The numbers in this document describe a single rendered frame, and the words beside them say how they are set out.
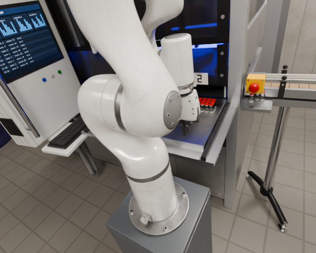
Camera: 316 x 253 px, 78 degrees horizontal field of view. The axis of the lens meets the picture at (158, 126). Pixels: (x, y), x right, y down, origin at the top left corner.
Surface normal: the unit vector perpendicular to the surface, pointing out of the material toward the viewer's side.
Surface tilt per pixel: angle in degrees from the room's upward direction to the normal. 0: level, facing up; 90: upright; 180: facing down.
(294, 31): 90
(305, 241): 0
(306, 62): 90
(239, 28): 90
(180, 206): 0
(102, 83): 20
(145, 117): 85
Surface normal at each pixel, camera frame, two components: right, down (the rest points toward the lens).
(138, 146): 0.05, -0.55
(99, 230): -0.18, -0.81
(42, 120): 0.92, 0.07
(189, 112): -0.38, 0.61
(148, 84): 0.49, -0.10
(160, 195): 0.45, 0.44
